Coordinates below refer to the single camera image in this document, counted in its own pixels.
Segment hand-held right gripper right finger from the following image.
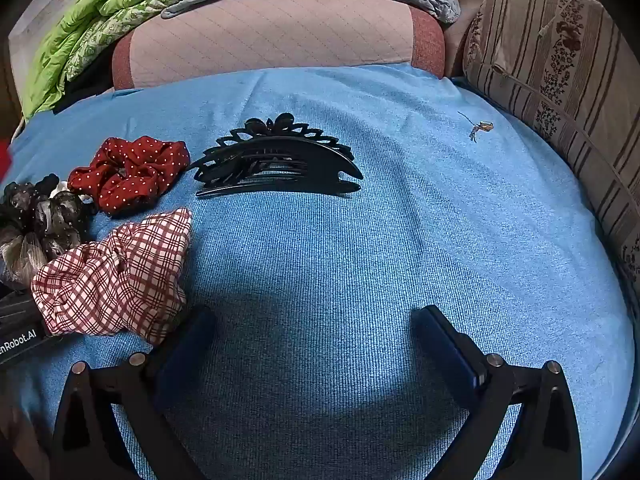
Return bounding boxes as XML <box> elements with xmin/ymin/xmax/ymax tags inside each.
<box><xmin>411</xmin><ymin>304</ymin><xmax>598</xmax><ymax>480</ymax></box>

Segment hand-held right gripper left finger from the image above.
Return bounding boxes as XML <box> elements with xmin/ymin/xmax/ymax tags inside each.
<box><xmin>50</xmin><ymin>304</ymin><xmax>218</xmax><ymax>480</ymax></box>

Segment red plaid scrunchie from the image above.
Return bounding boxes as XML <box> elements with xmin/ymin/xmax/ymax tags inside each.
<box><xmin>31</xmin><ymin>207</ymin><xmax>193</xmax><ymax>346</ymax></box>

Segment black sheer scrunchie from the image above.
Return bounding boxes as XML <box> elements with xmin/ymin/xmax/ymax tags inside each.
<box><xmin>0</xmin><ymin>174</ymin><xmax>93</xmax><ymax>286</ymax></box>

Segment white cherry print scrunchie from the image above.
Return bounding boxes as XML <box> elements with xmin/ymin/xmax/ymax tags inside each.
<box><xmin>50</xmin><ymin>181</ymin><xmax>98</xmax><ymax>206</ymax></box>

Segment red polka dot scrunchie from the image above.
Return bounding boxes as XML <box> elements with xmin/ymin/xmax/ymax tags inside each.
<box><xmin>67</xmin><ymin>135</ymin><xmax>191</xmax><ymax>217</ymax></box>

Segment black hair claw clip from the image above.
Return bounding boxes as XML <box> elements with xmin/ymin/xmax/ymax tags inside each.
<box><xmin>189</xmin><ymin>112</ymin><xmax>364</xmax><ymax>198</ymax></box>

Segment blue blanket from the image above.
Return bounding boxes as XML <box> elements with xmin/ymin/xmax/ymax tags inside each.
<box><xmin>0</xmin><ymin>62</ymin><xmax>636</xmax><ymax>480</ymax></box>

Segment black cloth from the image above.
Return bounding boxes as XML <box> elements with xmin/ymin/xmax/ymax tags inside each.
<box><xmin>55</xmin><ymin>50</ymin><xmax>116</xmax><ymax>111</ymax></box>

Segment striped floral sofa cushion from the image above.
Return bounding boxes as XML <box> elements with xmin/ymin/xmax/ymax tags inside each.
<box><xmin>462</xmin><ymin>0</ymin><xmax>640</xmax><ymax>306</ymax></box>

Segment green quilt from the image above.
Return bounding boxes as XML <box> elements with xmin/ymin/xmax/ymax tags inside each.
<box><xmin>22</xmin><ymin>0</ymin><xmax>226</xmax><ymax>118</ymax></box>

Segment pink bolster cushion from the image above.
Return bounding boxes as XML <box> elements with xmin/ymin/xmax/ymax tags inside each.
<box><xmin>111</xmin><ymin>0</ymin><xmax>446</xmax><ymax>92</ymax></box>

